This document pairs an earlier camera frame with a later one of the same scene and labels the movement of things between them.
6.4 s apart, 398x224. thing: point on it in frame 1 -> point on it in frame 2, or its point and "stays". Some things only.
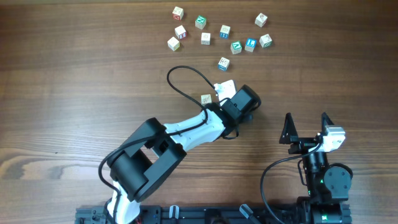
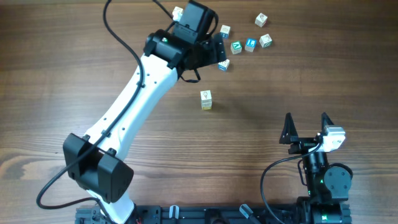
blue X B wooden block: x=223 y=64 stays
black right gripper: x=290 y=136 stays
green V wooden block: x=236 y=47 stays
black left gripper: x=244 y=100 -> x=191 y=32
